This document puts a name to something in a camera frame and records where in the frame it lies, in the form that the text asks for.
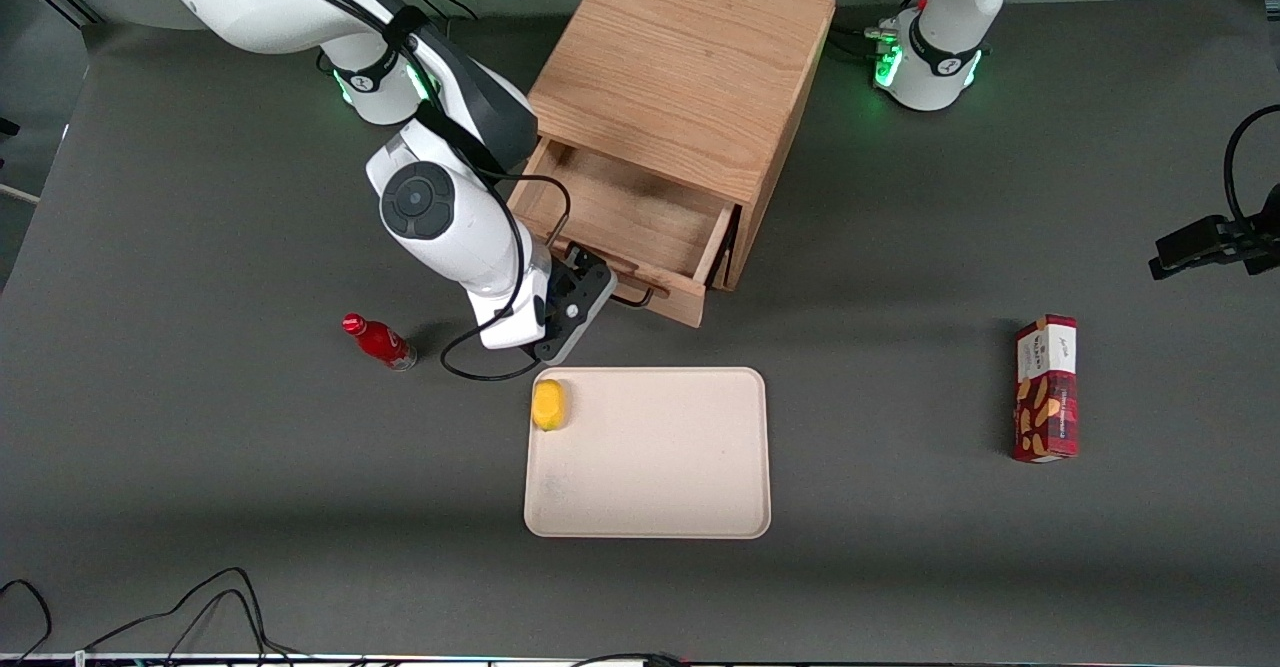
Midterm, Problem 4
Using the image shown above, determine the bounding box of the black left arm base cable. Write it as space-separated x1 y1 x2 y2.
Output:
828 0 936 60

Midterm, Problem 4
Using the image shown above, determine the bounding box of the wooden drawer cabinet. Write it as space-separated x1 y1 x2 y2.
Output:
527 0 837 292

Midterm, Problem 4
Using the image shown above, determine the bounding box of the red plaid cookie box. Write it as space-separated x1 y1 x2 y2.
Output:
1011 314 1080 464

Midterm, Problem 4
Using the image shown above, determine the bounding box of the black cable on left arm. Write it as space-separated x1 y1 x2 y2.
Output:
1224 104 1280 223

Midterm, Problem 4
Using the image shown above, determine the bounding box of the yellow lemon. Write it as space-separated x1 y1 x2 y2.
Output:
531 379 568 432

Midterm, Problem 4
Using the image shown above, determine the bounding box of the black floor cable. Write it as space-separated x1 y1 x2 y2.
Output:
0 578 53 664
160 587 271 664
568 652 691 667
80 567 301 664

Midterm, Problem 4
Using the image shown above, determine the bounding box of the red bottle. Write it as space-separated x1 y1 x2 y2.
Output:
341 313 419 372

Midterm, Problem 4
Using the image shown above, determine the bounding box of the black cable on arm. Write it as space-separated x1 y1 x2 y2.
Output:
1224 104 1280 223
200 0 573 383

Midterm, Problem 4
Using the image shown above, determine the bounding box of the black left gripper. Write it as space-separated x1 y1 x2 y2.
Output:
1148 182 1280 281

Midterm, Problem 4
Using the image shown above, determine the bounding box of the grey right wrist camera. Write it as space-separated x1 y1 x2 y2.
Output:
533 267 618 366

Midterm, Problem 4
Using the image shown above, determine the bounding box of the beige rectangular tray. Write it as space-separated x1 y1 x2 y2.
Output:
523 366 773 540

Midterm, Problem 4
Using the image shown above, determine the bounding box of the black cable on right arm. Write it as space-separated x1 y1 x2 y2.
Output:
200 0 573 383

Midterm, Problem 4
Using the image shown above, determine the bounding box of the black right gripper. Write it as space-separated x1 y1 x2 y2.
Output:
530 244 614 343

